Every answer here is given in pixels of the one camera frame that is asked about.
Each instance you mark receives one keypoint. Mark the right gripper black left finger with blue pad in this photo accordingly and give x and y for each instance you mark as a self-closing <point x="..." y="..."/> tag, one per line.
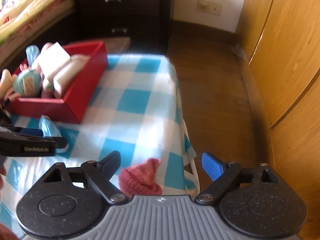
<point x="98" y="175"/>

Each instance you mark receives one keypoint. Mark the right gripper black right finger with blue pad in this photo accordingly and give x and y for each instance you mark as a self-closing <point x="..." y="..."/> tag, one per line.
<point x="222" y="174"/>

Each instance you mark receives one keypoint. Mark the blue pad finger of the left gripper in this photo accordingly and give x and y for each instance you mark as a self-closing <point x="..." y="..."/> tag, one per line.
<point x="60" y="142"/>

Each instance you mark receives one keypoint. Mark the blue face mask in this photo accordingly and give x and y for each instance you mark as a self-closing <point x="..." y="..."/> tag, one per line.
<point x="49" y="129"/>

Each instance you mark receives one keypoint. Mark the pink knit hat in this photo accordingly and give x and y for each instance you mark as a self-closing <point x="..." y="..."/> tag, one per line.
<point x="140" y="179"/>

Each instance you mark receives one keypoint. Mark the light green towel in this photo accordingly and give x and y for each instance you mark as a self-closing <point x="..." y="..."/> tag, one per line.
<point x="58" y="68"/>

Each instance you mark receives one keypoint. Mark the person's left hand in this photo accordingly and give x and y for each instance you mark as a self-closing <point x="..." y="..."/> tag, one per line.
<point x="3" y="173"/>

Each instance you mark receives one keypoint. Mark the red cardboard box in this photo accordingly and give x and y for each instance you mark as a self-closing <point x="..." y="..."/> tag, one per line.
<point x="71" y="108"/>

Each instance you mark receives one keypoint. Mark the teal plush doll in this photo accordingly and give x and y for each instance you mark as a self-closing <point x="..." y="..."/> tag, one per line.
<point x="27" y="84"/>

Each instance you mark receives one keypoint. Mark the cream plush toy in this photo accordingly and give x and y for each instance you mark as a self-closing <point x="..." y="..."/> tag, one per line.
<point x="7" y="81"/>

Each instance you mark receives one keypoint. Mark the blue white checkered tablecloth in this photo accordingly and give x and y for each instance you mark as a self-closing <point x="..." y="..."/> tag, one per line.
<point x="136" y="110"/>

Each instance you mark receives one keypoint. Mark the brown wooden stool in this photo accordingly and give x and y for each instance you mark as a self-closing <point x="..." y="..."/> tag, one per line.
<point x="114" y="45"/>

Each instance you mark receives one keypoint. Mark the wooden wardrobe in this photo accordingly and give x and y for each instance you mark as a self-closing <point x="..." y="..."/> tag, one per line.
<point x="280" y="39"/>

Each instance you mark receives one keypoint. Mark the dark wooden nightstand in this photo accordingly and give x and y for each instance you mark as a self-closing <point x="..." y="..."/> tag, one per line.
<point x="145" y="22"/>

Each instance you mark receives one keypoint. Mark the wall power outlet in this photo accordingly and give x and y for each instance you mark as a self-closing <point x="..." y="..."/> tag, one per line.
<point x="209" y="7"/>

